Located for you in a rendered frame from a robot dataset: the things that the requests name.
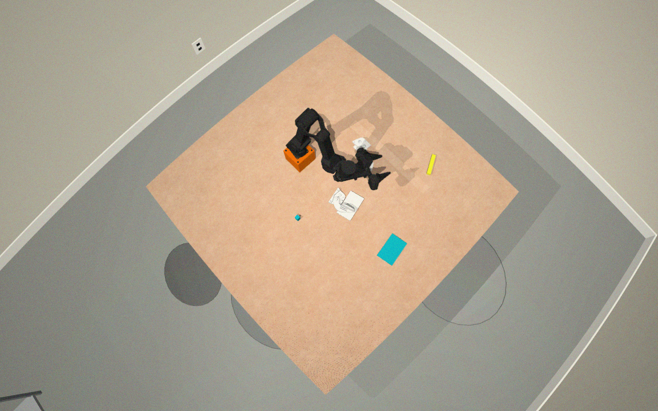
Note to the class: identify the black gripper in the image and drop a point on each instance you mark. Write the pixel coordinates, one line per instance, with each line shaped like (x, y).
(374, 179)

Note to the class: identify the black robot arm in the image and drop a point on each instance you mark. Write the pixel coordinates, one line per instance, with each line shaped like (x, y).
(331, 162)

